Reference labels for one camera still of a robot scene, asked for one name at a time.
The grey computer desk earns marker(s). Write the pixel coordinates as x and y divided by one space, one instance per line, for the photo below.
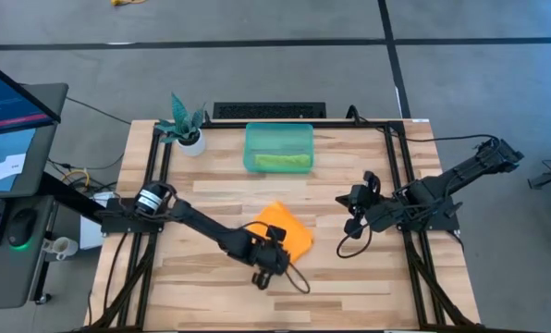
49 152

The white table sticker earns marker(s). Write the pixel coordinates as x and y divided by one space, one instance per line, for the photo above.
420 120

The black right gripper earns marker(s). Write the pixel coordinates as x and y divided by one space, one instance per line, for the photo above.
372 210

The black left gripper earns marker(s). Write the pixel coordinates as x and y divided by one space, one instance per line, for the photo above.
271 259

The computer monitor with blue screen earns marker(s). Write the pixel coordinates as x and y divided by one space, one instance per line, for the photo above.
7 102

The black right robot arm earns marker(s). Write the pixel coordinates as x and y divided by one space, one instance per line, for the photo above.
465 168

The white cup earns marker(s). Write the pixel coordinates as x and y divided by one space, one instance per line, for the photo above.
63 247

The white paper note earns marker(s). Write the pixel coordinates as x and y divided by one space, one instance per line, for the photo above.
9 166

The teal plastic basket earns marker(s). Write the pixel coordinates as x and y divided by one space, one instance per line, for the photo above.
275 139

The orange microfiber towel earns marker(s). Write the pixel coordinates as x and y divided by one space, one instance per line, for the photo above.
285 226

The snake plant in white pot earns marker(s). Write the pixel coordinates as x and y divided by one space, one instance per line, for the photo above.
190 144

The black computer mouse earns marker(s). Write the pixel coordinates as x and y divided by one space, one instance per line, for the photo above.
21 224

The white box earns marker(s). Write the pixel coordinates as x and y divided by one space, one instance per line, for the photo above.
90 233

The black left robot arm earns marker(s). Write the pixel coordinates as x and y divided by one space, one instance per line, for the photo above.
201 222

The black aluminium table frame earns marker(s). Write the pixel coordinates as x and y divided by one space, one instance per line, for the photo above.
331 124

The green microfiber towel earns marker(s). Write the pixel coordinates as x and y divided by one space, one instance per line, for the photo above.
282 160

